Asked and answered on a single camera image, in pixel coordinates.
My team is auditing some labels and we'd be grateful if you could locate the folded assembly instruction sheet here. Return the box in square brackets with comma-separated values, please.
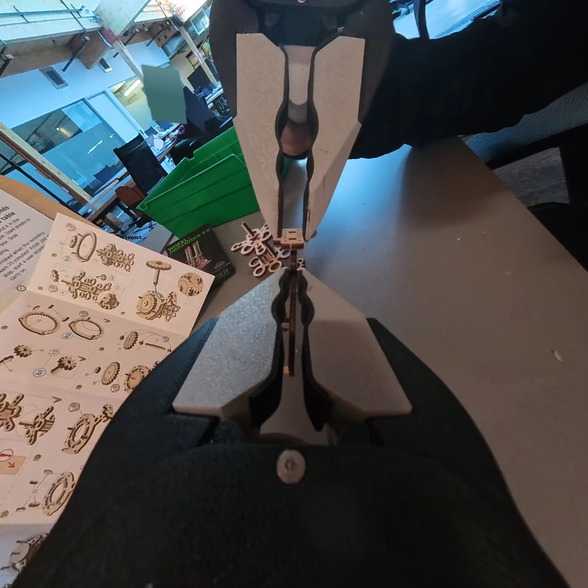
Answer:
[0, 212, 217, 588]

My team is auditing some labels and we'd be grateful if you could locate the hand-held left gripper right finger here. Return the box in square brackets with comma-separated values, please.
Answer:
[298, 270, 413, 430]

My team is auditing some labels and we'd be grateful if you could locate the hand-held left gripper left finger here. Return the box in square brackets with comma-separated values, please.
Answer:
[173, 270, 285, 428]

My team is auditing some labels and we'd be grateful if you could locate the small wooden connector piece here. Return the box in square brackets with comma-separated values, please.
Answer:
[274, 227, 307, 252]

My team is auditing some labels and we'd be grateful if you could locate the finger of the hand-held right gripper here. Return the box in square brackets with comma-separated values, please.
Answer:
[303, 36, 367, 240]
[234, 33, 290, 232]

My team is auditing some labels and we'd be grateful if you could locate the wooden railing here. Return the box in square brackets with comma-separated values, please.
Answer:
[0, 122, 95, 207]

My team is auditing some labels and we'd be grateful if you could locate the white instruction board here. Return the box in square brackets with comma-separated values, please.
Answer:
[0, 188, 57, 299]

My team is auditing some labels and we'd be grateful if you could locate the person's right hand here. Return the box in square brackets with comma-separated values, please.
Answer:
[281, 120, 314, 158]

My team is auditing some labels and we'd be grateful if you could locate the round wooden frame part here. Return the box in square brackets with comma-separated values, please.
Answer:
[284, 248, 299, 378]

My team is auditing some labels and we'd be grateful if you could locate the wooden flower-disc rod assembly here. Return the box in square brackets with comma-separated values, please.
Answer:
[231, 222, 306, 278]

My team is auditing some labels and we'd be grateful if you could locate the black model kit box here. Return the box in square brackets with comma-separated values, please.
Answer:
[162, 224, 237, 291]

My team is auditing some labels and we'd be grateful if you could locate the tan rounded wooden panel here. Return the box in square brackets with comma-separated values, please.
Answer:
[0, 174, 99, 230]

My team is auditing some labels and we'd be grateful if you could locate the green plastic bin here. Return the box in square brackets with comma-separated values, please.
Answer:
[171, 126, 246, 184]
[138, 154, 261, 236]

